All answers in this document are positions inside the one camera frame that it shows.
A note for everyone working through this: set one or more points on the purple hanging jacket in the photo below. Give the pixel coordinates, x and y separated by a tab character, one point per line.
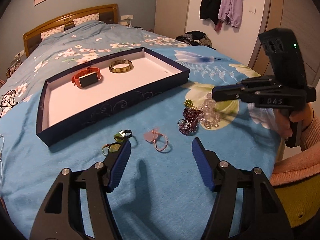
230	13

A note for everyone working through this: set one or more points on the yellow garment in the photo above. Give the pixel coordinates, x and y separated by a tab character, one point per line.
296	182

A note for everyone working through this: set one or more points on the wooden headboard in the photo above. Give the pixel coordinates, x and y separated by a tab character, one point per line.
107	14

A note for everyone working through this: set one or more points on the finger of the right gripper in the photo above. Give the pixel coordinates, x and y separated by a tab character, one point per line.
226	96
230	86

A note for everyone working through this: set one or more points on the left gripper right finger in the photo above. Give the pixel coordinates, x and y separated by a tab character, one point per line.
262	215

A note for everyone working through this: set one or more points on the tortoiseshell bangle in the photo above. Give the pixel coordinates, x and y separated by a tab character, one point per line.
121	66

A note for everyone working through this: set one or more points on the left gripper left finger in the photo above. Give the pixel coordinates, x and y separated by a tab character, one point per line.
60	217

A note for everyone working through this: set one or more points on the floral pillow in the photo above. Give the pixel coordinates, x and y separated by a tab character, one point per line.
46	34
91	17

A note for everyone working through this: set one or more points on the right hand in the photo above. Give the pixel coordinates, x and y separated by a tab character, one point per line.
304	116

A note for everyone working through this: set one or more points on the blue floral duvet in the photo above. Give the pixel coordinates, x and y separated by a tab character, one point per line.
85	42

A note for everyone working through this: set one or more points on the wall socket strip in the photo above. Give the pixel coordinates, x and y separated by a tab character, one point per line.
126	17

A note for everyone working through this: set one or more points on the pile of dark clothes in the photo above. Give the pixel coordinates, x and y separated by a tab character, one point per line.
195	38

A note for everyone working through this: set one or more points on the blue floral blanket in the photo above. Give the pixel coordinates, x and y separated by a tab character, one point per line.
161	194

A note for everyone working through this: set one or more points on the white wall switch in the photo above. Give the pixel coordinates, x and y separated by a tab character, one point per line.
252	10

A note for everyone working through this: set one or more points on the pink sweater right forearm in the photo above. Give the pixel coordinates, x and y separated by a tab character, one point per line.
310	136

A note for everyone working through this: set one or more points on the dark blue jewelry tray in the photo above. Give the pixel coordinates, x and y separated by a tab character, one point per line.
64	109

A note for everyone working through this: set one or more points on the black hanging jacket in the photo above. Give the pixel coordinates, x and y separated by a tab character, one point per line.
209	10

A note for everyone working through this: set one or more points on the left floral pillow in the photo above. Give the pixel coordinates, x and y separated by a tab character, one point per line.
46	34

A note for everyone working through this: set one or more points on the right floral pillow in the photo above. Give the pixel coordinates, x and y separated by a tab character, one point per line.
91	17

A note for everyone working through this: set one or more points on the orange smart watch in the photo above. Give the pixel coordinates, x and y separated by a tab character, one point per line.
86	77

